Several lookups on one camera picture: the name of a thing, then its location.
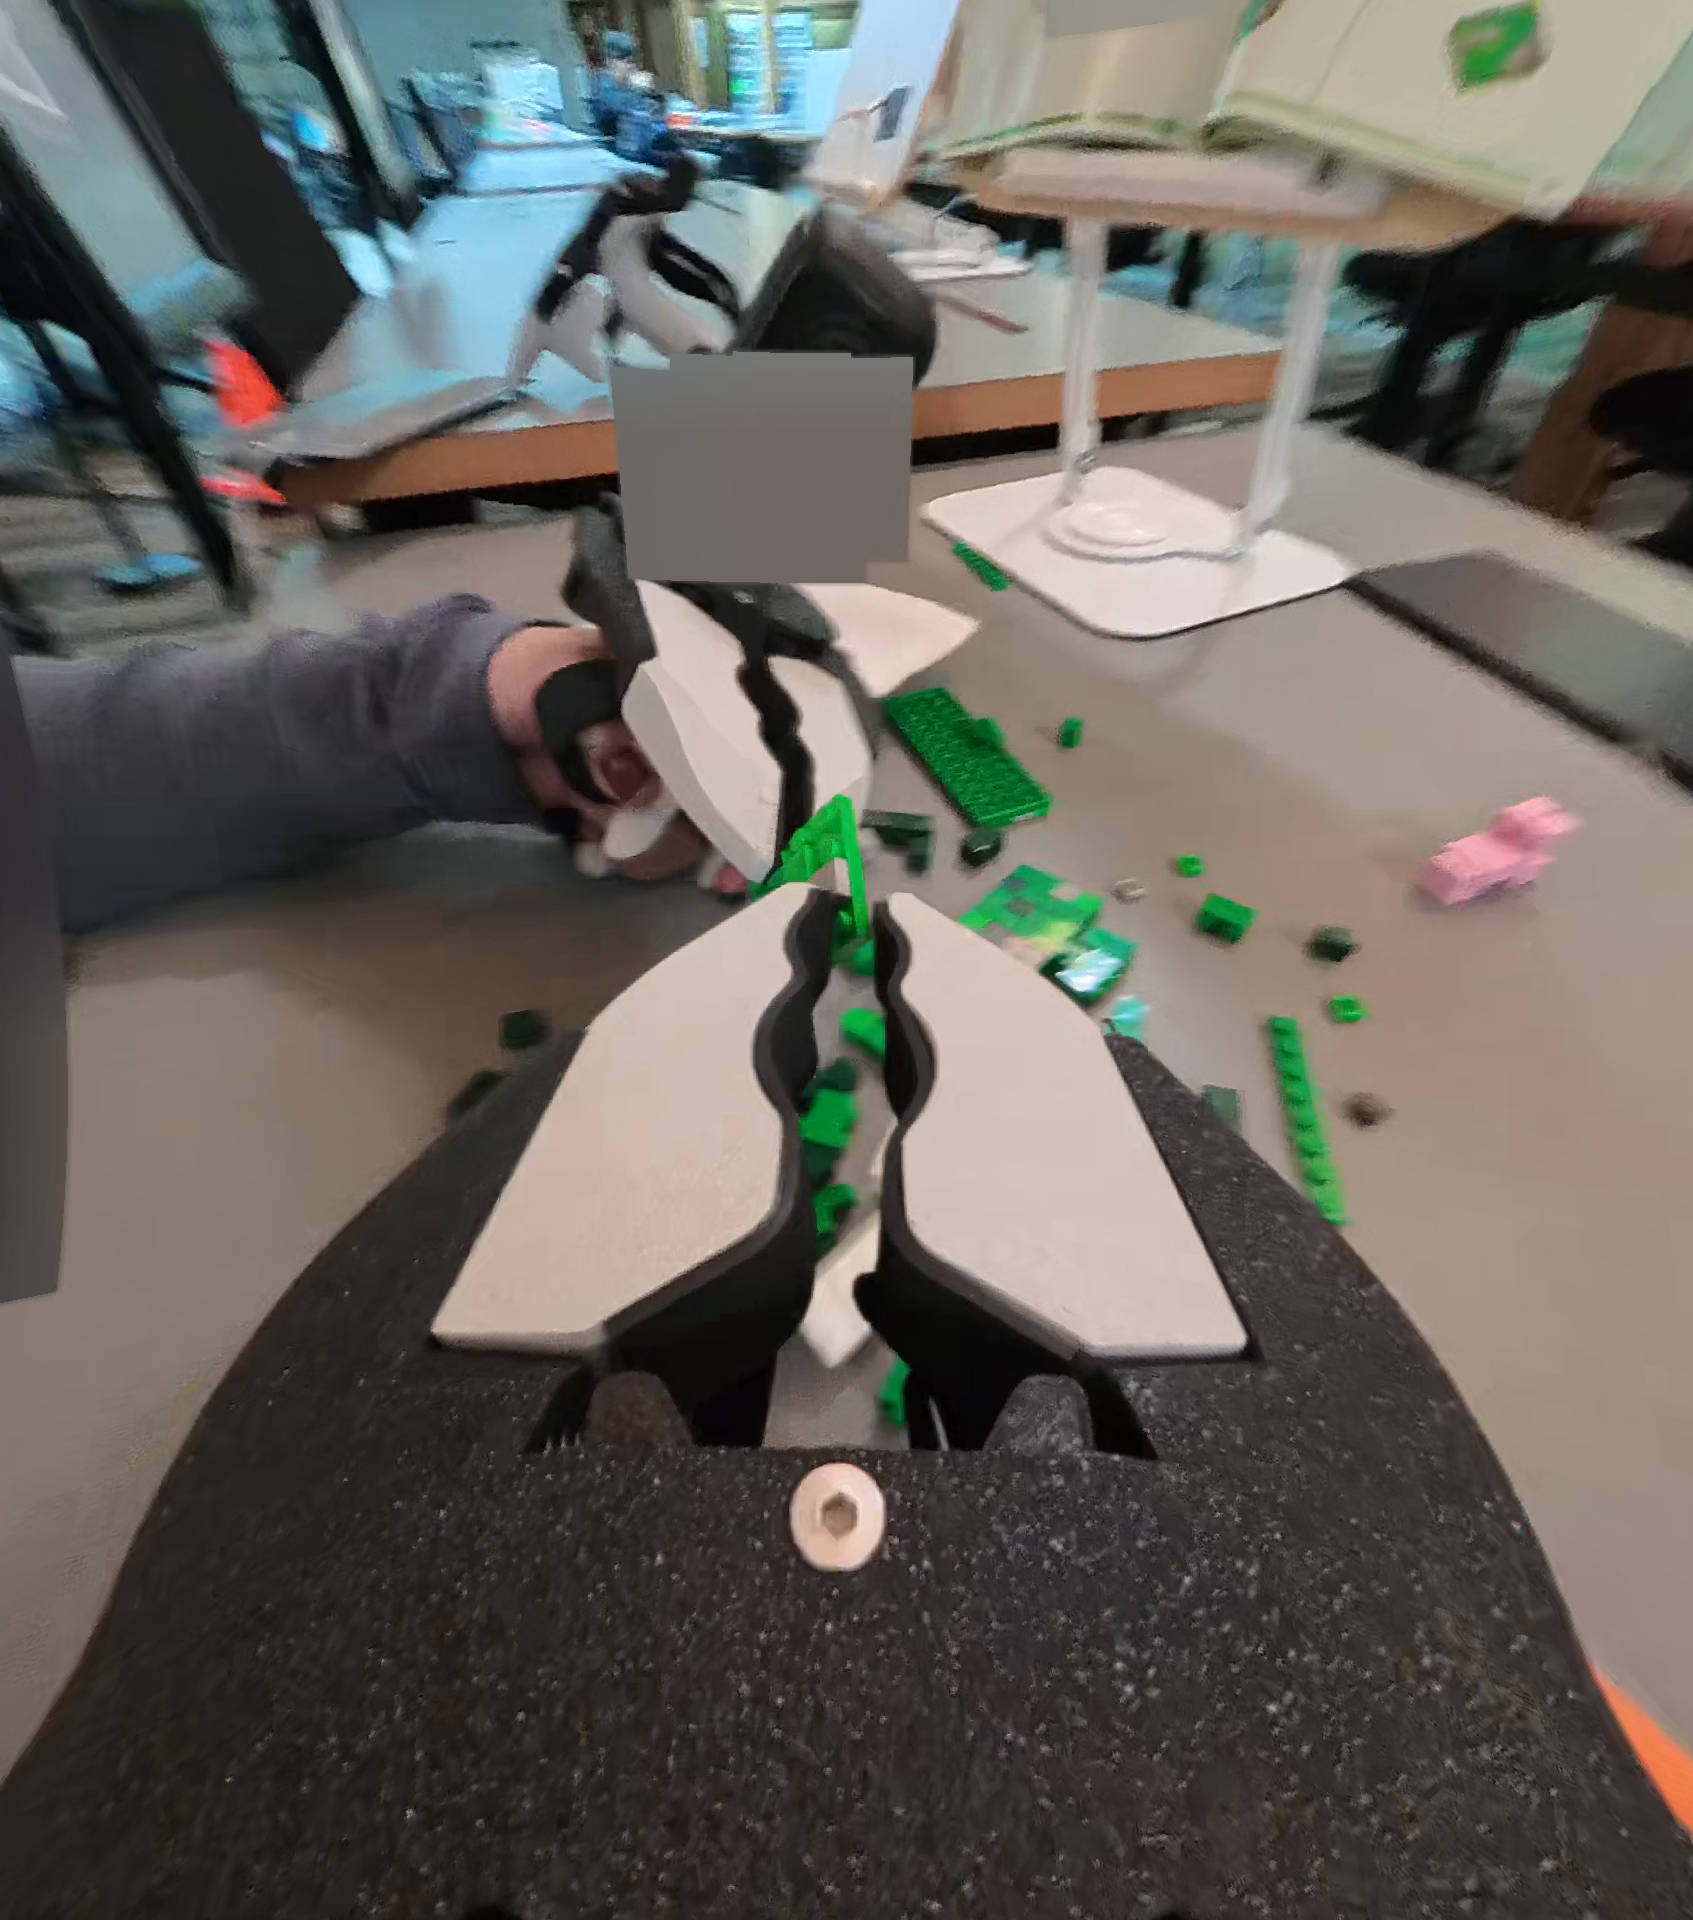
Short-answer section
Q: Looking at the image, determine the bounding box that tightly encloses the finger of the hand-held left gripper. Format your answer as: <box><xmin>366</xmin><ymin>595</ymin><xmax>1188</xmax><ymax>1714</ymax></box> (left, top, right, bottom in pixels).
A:
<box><xmin>750</xmin><ymin>647</ymin><xmax>880</xmax><ymax>851</ymax></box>
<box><xmin>622</xmin><ymin>581</ymin><xmax>797</xmax><ymax>889</ymax></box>

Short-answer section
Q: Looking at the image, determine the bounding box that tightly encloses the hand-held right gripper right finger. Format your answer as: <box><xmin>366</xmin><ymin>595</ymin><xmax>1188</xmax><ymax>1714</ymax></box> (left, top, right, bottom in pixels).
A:
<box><xmin>853</xmin><ymin>889</ymin><xmax>1253</xmax><ymax>1449</ymax></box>

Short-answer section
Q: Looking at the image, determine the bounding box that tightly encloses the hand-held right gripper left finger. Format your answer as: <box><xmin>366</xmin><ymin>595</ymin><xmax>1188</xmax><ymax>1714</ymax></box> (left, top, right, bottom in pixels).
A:
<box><xmin>431</xmin><ymin>884</ymin><xmax>843</xmax><ymax>1444</ymax></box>

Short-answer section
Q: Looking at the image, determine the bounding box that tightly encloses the green plate assembly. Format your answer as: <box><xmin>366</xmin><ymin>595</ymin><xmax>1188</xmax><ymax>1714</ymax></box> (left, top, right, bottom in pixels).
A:
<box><xmin>752</xmin><ymin>798</ymin><xmax>880</xmax><ymax>961</ymax></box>

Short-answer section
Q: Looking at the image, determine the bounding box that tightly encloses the person's left forearm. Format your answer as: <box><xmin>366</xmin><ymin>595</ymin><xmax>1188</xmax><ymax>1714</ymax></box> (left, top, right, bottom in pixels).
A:
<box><xmin>15</xmin><ymin>591</ymin><xmax>555</xmax><ymax>932</ymax></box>

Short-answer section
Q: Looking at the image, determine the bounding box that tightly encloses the wooden edged grey desk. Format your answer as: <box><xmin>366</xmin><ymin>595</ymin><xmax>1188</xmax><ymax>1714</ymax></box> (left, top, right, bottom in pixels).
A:
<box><xmin>271</xmin><ymin>181</ymin><xmax>1293</xmax><ymax>535</ymax></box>

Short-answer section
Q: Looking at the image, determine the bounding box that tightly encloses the person's left hand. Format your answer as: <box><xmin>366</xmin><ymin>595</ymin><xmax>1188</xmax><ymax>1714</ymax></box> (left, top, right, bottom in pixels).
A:
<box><xmin>485</xmin><ymin>620</ymin><xmax>750</xmax><ymax>889</ymax></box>

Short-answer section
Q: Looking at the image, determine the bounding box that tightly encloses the green rectangular plate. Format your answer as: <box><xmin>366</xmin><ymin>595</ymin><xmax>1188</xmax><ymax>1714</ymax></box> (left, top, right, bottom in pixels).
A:
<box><xmin>884</xmin><ymin>684</ymin><xmax>1056</xmax><ymax>830</ymax></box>

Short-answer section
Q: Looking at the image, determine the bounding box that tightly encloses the white paper scrap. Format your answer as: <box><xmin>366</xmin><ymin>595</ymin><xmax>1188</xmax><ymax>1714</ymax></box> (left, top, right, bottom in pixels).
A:
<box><xmin>801</xmin><ymin>581</ymin><xmax>978</xmax><ymax>701</ymax></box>

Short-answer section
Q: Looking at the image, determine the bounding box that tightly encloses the long thin green plate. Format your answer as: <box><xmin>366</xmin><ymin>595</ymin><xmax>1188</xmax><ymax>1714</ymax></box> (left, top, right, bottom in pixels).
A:
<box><xmin>1266</xmin><ymin>1014</ymin><xmax>1350</xmax><ymax>1227</ymax></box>

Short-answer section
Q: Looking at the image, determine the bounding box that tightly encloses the green mosaic tile plate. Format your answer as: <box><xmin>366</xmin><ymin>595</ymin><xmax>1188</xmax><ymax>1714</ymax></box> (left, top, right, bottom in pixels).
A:
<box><xmin>959</xmin><ymin>866</ymin><xmax>1140</xmax><ymax>1005</ymax></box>

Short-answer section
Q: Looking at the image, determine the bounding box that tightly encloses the white black device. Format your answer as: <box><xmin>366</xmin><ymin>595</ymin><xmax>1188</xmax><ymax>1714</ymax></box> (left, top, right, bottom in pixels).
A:
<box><xmin>511</xmin><ymin>150</ymin><xmax>750</xmax><ymax>391</ymax></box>

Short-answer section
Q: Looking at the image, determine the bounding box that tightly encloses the grey folded sheet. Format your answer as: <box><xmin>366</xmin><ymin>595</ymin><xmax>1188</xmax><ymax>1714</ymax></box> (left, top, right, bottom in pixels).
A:
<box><xmin>254</xmin><ymin>193</ymin><xmax>609</xmax><ymax>459</ymax></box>

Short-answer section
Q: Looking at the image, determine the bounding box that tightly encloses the white folding book stand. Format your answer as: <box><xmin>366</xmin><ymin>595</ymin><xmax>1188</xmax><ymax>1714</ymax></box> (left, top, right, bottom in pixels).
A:
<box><xmin>922</xmin><ymin>144</ymin><xmax>1388</xmax><ymax>639</ymax></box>

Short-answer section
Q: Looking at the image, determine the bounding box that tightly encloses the orange plastic item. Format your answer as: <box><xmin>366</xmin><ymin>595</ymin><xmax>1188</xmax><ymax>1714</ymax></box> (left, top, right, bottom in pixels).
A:
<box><xmin>205</xmin><ymin>337</ymin><xmax>291</xmax><ymax>502</ymax></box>

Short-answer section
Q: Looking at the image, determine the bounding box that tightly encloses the pink pig brick model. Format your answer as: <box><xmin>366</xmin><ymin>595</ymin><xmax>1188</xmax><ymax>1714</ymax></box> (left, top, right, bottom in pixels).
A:
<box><xmin>1418</xmin><ymin>798</ymin><xmax>1582</xmax><ymax>909</ymax></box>

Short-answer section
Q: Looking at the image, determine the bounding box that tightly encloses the white device on stand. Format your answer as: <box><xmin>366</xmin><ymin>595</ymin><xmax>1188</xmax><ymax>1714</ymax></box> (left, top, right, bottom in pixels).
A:
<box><xmin>801</xmin><ymin>0</ymin><xmax>964</xmax><ymax>209</ymax></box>

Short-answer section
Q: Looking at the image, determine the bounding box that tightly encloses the black flat pad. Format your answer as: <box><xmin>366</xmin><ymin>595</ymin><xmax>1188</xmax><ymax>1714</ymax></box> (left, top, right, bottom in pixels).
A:
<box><xmin>1350</xmin><ymin>554</ymin><xmax>1693</xmax><ymax>812</ymax></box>

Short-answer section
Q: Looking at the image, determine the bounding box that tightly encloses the wooden shelf unit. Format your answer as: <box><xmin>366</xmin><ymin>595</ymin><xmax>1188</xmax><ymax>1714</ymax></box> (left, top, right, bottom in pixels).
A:
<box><xmin>1515</xmin><ymin>150</ymin><xmax>1693</xmax><ymax>526</ymax></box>

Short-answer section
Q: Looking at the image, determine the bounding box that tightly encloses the open instruction booklet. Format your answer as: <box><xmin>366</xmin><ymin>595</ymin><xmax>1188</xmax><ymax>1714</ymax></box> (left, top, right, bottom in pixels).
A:
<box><xmin>922</xmin><ymin>0</ymin><xmax>1693</xmax><ymax>224</ymax></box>

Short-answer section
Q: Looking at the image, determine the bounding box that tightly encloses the black office chair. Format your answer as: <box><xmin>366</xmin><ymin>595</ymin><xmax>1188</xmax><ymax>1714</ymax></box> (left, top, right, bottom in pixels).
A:
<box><xmin>1350</xmin><ymin>226</ymin><xmax>1693</xmax><ymax>577</ymax></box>

